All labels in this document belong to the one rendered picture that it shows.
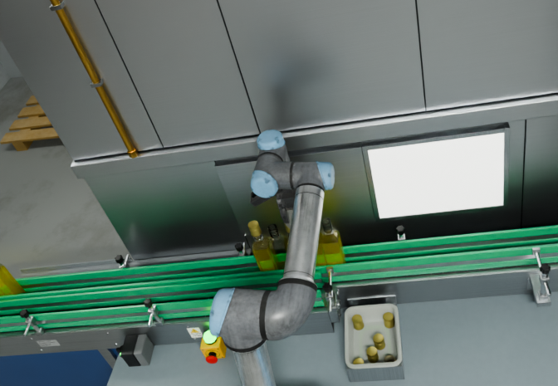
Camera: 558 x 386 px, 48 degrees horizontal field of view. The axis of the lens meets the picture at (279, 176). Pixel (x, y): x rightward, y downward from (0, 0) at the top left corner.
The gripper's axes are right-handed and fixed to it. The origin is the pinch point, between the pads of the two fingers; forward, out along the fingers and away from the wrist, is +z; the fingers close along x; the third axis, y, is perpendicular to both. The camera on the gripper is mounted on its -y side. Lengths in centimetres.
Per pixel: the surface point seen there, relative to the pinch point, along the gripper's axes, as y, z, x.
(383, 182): 30.4, -0.7, 11.8
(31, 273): -111, 27, 14
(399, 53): 40, -46, 14
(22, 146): -242, 111, 216
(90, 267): -85, 27, 14
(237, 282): -22.1, 19.8, -6.4
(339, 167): 17.7, -9.7, 11.6
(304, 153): 8.0, -16.7, 12.1
